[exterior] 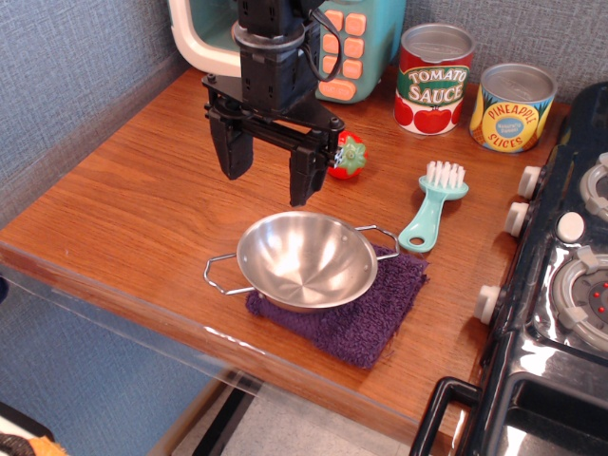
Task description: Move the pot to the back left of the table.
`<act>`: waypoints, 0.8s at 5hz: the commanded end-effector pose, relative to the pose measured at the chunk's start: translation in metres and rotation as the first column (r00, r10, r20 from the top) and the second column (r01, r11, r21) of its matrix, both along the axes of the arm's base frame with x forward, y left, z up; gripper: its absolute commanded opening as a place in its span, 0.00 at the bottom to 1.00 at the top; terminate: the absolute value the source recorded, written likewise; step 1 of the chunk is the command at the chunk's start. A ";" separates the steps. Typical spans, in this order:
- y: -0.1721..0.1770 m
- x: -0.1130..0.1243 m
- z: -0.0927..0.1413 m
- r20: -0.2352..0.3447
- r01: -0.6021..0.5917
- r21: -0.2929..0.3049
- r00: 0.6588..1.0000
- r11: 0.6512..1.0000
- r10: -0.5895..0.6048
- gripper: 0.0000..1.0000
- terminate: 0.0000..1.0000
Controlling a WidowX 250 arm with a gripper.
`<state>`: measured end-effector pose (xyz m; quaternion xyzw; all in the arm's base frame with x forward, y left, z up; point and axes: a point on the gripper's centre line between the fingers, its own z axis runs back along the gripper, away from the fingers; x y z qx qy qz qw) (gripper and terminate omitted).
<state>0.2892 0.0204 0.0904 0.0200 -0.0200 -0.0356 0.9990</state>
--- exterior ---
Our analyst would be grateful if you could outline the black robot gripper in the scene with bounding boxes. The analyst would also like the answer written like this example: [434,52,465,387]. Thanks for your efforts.
[202,31,344,207]

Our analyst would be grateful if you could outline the small steel pot with handles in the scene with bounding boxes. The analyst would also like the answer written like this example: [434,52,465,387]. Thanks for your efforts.
[203,211,401,314]

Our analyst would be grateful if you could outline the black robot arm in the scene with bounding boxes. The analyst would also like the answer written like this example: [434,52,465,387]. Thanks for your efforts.
[202,1,345,207]

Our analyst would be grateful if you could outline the red toy strawberry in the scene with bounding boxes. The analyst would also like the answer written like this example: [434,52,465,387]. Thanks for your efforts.
[328,130,368,180]

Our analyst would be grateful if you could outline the teal toy microwave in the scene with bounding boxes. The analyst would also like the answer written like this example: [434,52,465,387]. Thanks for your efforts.
[167,0,406,104]

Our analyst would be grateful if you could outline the teal dish brush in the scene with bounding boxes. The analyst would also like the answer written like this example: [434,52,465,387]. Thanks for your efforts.
[398,161,469,253]

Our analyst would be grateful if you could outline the tomato sauce can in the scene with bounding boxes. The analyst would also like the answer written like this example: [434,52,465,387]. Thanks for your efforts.
[393,23,476,136]

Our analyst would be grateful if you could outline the purple folded cloth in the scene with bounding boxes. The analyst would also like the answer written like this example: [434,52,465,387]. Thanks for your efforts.
[245,254,428,369]

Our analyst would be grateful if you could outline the pineapple slices can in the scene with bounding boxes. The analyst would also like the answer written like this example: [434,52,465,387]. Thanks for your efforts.
[469,63,558,153]

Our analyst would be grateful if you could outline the black toy stove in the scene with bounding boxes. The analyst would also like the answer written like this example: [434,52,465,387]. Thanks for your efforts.
[410,83,607,455]

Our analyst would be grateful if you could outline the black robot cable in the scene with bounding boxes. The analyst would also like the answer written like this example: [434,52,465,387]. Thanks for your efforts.
[301,8,344,84]

